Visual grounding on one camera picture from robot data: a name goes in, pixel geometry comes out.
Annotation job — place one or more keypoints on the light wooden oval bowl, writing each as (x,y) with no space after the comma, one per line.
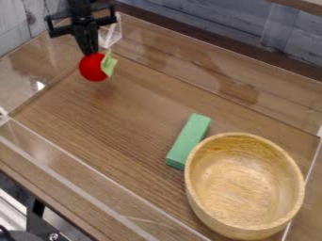
(245,186)

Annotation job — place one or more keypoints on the clear acrylic enclosure wall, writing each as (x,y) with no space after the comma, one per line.
(85,143)

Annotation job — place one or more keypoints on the clear acrylic corner bracket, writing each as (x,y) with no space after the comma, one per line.
(110,34)

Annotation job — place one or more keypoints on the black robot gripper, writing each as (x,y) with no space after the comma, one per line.
(89,15)

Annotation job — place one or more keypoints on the green rectangular foam block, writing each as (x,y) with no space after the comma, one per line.
(190,137)

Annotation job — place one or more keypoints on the black table leg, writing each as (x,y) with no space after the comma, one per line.
(38,208)

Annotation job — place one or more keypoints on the red felt fruit green leaf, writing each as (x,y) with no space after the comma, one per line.
(97,66)

